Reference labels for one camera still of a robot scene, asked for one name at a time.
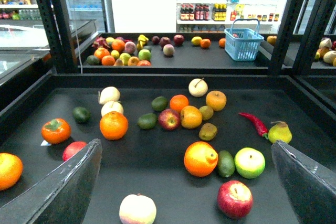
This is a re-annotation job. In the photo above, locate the orange mandarin left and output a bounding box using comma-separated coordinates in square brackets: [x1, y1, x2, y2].
[99, 111, 128, 141]

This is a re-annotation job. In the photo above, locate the yellow green pear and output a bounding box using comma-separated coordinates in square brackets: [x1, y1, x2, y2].
[268, 121, 292, 143]

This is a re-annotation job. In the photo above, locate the green apple front tray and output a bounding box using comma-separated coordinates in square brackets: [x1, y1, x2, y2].
[234, 147, 266, 179]

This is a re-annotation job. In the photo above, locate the large orange with navel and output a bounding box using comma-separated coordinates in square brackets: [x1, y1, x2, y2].
[184, 141, 218, 177]

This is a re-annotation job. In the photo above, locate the red apple front tray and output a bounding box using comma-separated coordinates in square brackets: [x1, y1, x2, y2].
[158, 109, 181, 131]

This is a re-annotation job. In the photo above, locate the yellow orange apple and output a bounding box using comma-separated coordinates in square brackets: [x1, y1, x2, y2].
[180, 105, 203, 129]

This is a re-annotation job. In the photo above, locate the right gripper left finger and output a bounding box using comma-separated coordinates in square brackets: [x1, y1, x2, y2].
[1, 138, 102, 223]

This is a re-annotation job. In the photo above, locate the black metal shelf rack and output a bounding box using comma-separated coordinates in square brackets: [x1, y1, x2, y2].
[0, 0, 336, 224]

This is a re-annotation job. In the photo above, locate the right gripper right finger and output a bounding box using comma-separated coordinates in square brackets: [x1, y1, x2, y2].
[271, 140, 335, 223]

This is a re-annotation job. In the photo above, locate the green apple back shelf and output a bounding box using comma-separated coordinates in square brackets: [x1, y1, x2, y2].
[138, 49, 152, 61]

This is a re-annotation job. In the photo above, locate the small blue plastic basket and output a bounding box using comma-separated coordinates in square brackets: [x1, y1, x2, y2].
[224, 18, 264, 61]

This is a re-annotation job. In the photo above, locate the orange fruit front left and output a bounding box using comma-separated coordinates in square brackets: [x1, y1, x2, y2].
[93, 47, 110, 60]

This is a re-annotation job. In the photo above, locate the white condiment shelf unit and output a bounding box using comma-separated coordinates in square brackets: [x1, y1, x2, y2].
[176, 0, 286, 34]

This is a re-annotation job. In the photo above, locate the dark red apple back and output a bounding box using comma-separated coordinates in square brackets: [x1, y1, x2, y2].
[173, 34, 184, 46]

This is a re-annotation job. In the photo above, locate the glass top freezer chest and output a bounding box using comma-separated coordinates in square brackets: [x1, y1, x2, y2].
[1, 19, 98, 82]

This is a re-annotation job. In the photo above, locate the white pear with stem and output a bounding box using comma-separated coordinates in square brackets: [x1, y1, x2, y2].
[188, 78, 208, 98]

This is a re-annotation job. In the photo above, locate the red chili pepper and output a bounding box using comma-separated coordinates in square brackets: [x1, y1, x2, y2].
[238, 112, 268, 139]

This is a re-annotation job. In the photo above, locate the yellow lemon back shelf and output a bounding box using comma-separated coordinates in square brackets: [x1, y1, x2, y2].
[191, 36, 202, 46]

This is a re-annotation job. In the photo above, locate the orange beside back lemon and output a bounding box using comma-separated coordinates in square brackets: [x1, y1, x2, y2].
[200, 39, 211, 49]

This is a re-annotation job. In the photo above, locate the orange persimmon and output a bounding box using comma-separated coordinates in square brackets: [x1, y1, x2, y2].
[41, 118, 71, 144]

